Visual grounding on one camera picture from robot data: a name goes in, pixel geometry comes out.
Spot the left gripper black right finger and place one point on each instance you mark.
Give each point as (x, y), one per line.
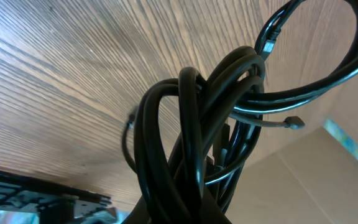
(210, 213)

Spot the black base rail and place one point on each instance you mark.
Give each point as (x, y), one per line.
(30, 200)

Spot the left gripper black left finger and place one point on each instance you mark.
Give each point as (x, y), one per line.
(139, 215)

